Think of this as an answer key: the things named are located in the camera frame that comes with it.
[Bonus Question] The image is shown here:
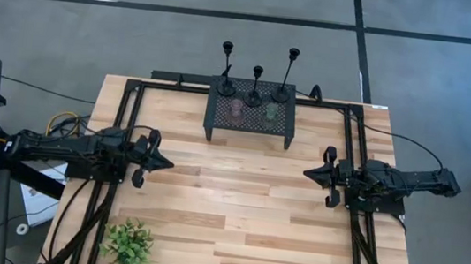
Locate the black aluminium table frame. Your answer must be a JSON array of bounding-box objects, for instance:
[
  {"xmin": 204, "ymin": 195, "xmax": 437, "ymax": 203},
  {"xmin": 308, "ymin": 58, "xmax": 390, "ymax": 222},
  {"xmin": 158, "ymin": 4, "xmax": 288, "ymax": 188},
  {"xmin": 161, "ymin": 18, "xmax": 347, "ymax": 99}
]
[{"xmin": 37, "ymin": 57, "xmax": 443, "ymax": 264}]

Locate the black perforated metal shelf riser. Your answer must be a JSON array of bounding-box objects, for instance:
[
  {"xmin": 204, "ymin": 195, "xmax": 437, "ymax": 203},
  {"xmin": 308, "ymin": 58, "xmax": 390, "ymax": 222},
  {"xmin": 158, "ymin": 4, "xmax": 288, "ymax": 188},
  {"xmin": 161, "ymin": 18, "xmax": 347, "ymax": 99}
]
[{"xmin": 201, "ymin": 74, "xmax": 301, "ymax": 152}]

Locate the yellow cable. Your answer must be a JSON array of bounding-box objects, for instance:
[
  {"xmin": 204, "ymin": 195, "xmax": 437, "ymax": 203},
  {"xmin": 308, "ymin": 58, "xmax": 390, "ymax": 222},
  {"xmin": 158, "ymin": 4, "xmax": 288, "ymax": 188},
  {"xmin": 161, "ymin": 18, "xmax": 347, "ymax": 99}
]
[{"xmin": 40, "ymin": 108, "xmax": 84, "ymax": 142}]

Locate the white paper sheet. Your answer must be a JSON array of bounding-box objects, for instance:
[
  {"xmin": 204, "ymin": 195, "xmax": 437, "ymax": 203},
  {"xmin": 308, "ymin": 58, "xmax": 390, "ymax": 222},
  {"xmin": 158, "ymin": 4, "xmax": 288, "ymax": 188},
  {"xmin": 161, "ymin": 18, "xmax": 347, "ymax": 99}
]
[{"xmin": 14, "ymin": 157, "xmax": 69, "ymax": 232}]

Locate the black stand base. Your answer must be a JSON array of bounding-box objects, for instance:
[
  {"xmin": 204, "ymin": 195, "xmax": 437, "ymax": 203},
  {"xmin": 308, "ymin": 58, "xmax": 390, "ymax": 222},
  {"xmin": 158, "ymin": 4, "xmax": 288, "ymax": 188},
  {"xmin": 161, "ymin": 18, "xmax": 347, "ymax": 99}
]
[{"xmin": 0, "ymin": 154, "xmax": 69, "ymax": 202}]

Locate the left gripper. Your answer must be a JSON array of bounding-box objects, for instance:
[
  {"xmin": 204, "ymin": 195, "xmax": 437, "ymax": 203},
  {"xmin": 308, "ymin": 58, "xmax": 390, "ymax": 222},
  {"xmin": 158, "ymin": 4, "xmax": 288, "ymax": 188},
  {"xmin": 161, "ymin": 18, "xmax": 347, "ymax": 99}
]
[{"xmin": 118, "ymin": 126, "xmax": 179, "ymax": 193}]

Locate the looped black camera cable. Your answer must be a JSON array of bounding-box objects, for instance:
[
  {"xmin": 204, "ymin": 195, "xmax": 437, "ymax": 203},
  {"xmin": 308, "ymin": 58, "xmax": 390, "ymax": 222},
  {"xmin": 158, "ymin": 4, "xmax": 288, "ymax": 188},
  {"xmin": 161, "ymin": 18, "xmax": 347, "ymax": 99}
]
[{"xmin": 121, "ymin": 122, "xmax": 164, "ymax": 142}]

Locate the green ribbed glass candle holder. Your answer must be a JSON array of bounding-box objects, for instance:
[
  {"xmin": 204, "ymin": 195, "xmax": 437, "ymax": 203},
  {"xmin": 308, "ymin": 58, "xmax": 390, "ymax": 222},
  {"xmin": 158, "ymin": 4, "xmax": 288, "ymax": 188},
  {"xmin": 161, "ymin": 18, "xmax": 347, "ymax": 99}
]
[{"xmin": 261, "ymin": 102, "xmax": 283, "ymax": 132}]

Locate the short black candlestick holder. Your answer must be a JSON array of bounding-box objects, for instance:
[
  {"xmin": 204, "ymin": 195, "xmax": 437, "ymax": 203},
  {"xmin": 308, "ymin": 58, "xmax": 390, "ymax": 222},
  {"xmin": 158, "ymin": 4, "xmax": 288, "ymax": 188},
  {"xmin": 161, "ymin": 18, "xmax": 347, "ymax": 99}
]
[{"xmin": 242, "ymin": 64, "xmax": 267, "ymax": 109}]

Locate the tall black candlestick holder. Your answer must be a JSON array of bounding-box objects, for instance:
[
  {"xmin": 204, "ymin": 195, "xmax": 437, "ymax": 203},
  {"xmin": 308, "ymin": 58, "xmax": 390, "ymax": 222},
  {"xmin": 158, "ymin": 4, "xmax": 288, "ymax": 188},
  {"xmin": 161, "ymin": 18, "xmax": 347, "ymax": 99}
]
[
  {"xmin": 216, "ymin": 40, "xmax": 243, "ymax": 99},
  {"xmin": 270, "ymin": 45, "xmax": 302, "ymax": 106}
]

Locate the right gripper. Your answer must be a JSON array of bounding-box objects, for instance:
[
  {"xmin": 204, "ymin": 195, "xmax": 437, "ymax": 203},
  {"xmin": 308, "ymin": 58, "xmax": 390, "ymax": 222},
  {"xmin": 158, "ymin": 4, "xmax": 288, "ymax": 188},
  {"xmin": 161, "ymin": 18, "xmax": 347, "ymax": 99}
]
[{"xmin": 300, "ymin": 143, "xmax": 370, "ymax": 212}]

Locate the small green potted plant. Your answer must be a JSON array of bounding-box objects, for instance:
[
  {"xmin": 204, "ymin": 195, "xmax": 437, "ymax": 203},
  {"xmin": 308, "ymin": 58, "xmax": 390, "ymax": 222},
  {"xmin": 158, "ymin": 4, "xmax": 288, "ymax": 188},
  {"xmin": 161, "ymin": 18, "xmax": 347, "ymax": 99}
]
[{"xmin": 96, "ymin": 215, "xmax": 157, "ymax": 264}]

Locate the pink ribbed glass candle holder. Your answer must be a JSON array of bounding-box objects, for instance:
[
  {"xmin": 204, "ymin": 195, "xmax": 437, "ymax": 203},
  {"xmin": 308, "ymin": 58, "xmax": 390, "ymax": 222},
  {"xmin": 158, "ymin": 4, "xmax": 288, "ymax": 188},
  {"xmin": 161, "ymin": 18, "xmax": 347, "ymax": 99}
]
[{"xmin": 224, "ymin": 96, "xmax": 247, "ymax": 127}]

